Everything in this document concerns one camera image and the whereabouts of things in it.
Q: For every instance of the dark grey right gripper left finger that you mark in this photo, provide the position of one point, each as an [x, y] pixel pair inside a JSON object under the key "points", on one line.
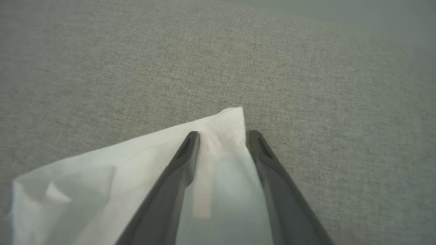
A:
{"points": [[167, 194]]}

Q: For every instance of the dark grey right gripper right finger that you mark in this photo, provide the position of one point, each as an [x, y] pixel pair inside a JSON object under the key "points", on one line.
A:
{"points": [[282, 197]]}

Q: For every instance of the grey fabric sofa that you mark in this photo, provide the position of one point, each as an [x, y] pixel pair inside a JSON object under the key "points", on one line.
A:
{"points": [[306, 68]]}

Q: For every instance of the red and white shirt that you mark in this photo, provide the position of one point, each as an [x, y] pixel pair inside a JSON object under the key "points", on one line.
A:
{"points": [[102, 177]]}

